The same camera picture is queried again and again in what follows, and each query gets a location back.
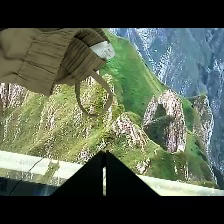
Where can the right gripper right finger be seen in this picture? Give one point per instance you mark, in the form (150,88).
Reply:
(126,181)

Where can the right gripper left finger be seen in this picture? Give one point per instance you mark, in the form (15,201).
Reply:
(87,180)

